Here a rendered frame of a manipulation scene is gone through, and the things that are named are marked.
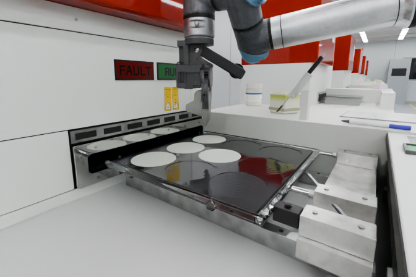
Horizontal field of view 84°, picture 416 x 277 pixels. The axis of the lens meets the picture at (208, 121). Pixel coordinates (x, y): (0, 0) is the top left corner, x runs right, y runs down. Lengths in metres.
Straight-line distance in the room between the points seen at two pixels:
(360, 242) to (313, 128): 0.39
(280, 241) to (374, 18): 0.47
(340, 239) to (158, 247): 0.26
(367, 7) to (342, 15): 0.04
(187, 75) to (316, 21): 0.31
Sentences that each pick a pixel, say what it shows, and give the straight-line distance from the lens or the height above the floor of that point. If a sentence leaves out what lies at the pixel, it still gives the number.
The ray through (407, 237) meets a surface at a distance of 0.25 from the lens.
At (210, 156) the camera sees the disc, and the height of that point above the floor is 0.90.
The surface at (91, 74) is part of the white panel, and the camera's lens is 0.57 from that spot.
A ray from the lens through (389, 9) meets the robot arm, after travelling 0.62.
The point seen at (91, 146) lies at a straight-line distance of 0.57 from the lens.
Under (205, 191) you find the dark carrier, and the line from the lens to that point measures 0.39.
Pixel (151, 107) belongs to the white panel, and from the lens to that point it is 0.66.
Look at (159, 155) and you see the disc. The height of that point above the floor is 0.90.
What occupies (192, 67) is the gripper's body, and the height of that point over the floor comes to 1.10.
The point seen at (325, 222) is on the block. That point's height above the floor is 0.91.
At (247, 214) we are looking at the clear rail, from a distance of 0.34.
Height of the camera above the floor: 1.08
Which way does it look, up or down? 10 degrees down
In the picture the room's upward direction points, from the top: straight up
